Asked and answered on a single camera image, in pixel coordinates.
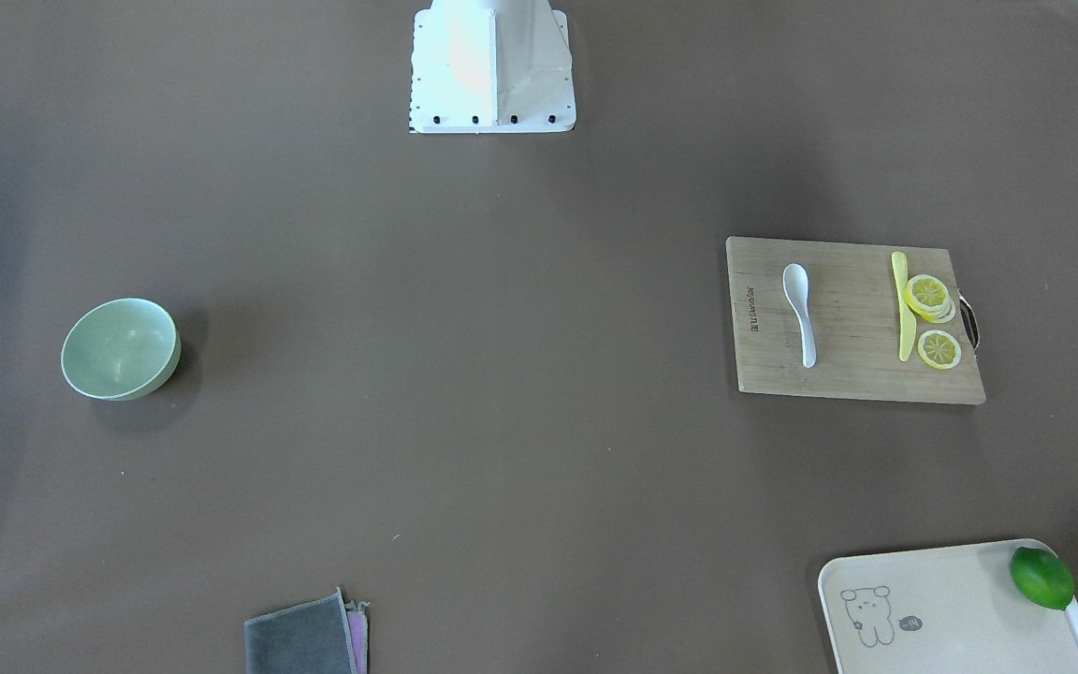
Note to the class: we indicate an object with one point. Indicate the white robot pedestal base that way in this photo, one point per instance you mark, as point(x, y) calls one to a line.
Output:
point(491, 67)

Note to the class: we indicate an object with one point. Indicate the white ceramic spoon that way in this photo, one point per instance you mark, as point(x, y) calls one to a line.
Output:
point(796, 286)

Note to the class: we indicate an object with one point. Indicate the single lemon slice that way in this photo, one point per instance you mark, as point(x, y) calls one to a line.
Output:
point(939, 350)

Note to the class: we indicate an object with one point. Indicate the metal cutting board handle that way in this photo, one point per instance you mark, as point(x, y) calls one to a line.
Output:
point(970, 323)

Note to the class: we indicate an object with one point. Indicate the bottom stacked lemon slice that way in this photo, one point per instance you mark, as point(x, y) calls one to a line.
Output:
point(942, 314)

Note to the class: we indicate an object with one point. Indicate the yellow plastic knife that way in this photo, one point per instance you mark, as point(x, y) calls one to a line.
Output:
point(906, 318)

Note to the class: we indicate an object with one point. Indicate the bamboo cutting board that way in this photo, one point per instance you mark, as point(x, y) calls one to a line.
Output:
point(855, 317)

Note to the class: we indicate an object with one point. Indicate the middle stacked lemon slice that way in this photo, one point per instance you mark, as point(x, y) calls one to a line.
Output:
point(918, 306)

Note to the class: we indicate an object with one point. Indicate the green lime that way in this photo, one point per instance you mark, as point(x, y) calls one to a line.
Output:
point(1042, 578)

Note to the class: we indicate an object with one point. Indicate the grey folded cloth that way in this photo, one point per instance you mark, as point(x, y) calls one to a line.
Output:
point(330, 635)

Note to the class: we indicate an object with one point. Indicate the light green bowl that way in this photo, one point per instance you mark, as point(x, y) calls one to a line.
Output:
point(121, 350)

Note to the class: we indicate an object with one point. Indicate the cream rabbit tray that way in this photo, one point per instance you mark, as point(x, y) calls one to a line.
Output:
point(942, 610)

